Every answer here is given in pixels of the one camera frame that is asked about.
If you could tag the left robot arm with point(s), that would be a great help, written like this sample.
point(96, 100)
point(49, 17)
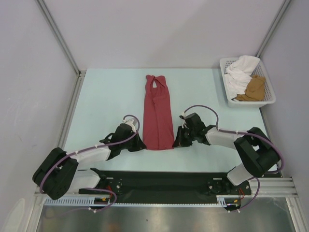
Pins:
point(61, 172)

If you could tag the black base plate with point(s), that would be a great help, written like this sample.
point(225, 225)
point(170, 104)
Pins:
point(166, 187)

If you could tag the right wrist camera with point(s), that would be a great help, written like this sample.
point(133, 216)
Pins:
point(182, 117)

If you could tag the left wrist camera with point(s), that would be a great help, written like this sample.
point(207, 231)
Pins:
point(132, 123)

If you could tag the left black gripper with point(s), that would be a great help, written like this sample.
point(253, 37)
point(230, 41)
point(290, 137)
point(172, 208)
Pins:
point(139, 145)

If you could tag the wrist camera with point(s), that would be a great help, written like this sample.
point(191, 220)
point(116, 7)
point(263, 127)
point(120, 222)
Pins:
point(132, 123)
point(182, 117)

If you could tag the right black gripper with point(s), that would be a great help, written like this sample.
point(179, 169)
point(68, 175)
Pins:
point(179, 142)

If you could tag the white plastic basket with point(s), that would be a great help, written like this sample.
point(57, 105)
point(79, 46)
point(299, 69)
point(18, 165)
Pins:
point(269, 96)

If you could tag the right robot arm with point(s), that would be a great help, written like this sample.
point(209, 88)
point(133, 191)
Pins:
point(256, 151)

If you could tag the white tank top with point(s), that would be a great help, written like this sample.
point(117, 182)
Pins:
point(238, 74)

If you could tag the tan tank top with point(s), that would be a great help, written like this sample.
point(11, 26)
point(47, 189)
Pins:
point(255, 90)

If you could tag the left aluminium frame post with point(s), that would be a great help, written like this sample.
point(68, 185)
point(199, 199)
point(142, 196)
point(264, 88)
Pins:
point(79, 74)

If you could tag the red tank top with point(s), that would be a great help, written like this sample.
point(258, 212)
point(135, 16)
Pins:
point(158, 131)

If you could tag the aluminium frame post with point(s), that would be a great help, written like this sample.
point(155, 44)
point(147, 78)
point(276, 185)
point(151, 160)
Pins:
point(79, 74)
point(283, 9)

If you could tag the white cable duct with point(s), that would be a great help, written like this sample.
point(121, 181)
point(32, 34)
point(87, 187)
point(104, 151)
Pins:
point(103, 201)

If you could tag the right aluminium frame post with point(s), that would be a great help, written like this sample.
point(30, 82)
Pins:
point(283, 9)

